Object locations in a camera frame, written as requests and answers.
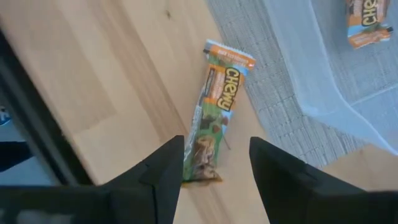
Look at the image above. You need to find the clear plastic bin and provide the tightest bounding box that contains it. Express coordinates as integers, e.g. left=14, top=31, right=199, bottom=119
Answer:
left=262, top=0, right=398, bottom=156

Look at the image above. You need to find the orange Chewy granola bar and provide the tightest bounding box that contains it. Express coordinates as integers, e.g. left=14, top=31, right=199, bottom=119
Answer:
left=182, top=39, right=257, bottom=183
left=345, top=0, right=394, bottom=50

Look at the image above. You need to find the grey woven placemat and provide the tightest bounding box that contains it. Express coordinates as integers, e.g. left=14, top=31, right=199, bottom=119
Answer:
left=205, top=0, right=398, bottom=169

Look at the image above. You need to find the black aluminium table frame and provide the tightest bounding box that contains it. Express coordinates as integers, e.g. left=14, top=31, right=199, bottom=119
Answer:
left=0, top=27, right=95, bottom=187

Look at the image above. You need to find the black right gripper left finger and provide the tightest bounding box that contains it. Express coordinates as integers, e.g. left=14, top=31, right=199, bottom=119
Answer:
left=0, top=134, right=185, bottom=224

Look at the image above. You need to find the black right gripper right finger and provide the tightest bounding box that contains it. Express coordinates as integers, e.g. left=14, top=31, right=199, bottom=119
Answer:
left=249, top=136, right=398, bottom=224

